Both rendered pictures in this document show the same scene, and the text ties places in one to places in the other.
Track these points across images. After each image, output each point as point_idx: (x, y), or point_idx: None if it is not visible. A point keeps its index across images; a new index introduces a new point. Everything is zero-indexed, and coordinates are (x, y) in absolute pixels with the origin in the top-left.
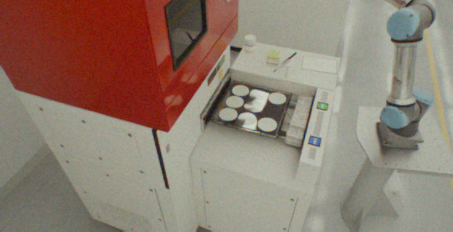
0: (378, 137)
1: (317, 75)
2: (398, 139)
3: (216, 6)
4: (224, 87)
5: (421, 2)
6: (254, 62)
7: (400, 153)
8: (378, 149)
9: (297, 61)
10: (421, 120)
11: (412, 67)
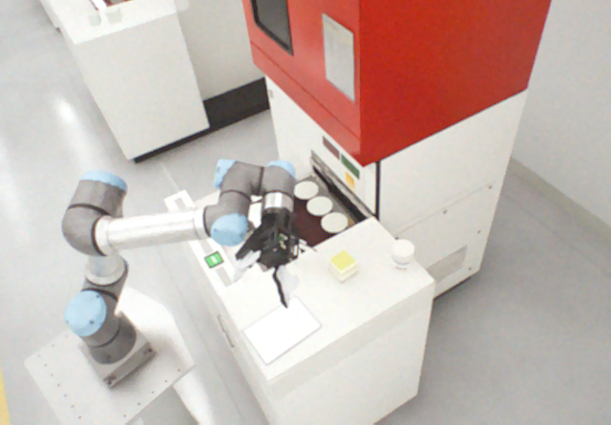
0: (141, 329)
1: (263, 303)
2: None
3: (306, 52)
4: (362, 218)
5: (84, 210)
6: (363, 249)
7: None
8: (134, 311)
9: (316, 305)
10: (94, 417)
11: None
